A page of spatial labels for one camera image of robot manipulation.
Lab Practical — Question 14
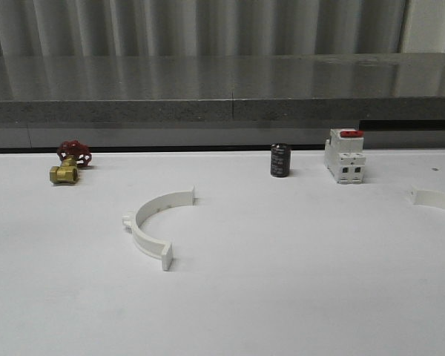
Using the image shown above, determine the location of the white half-ring pipe clamp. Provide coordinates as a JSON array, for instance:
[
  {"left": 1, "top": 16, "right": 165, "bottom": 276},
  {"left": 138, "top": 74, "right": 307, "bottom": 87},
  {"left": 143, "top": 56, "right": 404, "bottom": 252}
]
[{"left": 410, "top": 188, "right": 445, "bottom": 210}]

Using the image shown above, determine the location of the black cylindrical capacitor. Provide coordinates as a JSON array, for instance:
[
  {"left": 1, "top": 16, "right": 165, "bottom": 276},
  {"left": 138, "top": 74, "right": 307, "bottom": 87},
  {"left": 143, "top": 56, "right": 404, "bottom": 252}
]
[{"left": 270, "top": 143, "right": 291, "bottom": 178}]

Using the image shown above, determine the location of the brass valve red handwheel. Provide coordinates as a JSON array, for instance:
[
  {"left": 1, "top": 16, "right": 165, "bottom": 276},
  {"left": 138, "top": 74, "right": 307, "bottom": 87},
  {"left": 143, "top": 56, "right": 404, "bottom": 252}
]
[{"left": 49, "top": 140, "right": 92, "bottom": 184}]

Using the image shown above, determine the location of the grey stone countertop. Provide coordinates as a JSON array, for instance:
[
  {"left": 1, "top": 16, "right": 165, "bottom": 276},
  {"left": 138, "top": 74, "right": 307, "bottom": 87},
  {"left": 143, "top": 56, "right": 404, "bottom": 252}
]
[{"left": 0, "top": 53, "right": 445, "bottom": 151}]

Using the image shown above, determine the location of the grey pleated curtain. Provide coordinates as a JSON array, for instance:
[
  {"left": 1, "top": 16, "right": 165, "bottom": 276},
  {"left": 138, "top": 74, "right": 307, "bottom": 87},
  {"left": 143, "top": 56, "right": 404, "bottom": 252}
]
[{"left": 0, "top": 1, "right": 408, "bottom": 56}]

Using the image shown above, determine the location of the white circuit breaker red switch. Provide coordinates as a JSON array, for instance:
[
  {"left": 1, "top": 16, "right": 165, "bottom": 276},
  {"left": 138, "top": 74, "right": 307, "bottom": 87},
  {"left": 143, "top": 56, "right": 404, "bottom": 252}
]
[{"left": 324, "top": 128, "right": 366, "bottom": 184}]

